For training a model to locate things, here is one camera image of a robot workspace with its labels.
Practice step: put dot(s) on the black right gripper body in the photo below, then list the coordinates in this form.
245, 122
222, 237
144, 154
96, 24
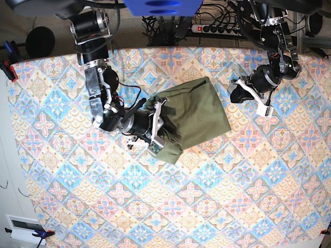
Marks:
157, 122

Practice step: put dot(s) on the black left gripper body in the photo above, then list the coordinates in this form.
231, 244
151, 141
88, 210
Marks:
252, 94

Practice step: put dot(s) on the olive green t-shirt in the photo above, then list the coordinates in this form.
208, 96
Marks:
193, 114

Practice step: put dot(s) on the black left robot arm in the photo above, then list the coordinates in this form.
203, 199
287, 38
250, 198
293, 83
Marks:
276, 40

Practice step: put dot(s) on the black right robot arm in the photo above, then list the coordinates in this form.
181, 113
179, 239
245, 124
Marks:
92, 36

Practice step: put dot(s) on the white power strip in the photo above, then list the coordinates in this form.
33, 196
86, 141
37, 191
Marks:
215, 29

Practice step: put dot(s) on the colourful patterned tablecloth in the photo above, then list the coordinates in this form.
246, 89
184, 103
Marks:
265, 183

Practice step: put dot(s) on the black cylinder right background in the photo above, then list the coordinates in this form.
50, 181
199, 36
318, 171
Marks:
315, 23

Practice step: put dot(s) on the black round stool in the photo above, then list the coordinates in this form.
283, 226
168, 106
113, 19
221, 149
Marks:
40, 42

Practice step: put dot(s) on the blue orange clamp lower left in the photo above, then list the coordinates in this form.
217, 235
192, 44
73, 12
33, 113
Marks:
37, 237

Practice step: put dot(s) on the orange clamp lower right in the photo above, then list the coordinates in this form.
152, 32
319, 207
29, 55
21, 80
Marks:
325, 232

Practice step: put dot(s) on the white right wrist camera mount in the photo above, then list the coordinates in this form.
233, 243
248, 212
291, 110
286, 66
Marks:
143, 126

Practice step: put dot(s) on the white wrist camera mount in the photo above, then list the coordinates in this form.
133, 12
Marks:
263, 109
143, 126

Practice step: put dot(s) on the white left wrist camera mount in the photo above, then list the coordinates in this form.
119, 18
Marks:
263, 109

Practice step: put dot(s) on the white wall outlet box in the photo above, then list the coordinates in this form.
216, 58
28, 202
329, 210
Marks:
16, 222

